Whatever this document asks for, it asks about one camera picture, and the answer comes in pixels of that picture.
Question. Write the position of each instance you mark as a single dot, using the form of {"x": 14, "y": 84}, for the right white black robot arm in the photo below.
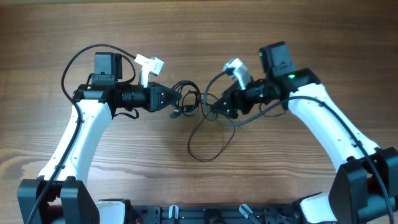
{"x": 365, "y": 185}

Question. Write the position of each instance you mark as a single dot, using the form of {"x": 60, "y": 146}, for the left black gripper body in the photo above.
{"x": 135, "y": 96}

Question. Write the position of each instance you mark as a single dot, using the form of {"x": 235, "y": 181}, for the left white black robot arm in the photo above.
{"x": 59, "y": 193}

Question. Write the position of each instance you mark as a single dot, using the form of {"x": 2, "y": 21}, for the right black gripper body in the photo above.
{"x": 258, "y": 91}

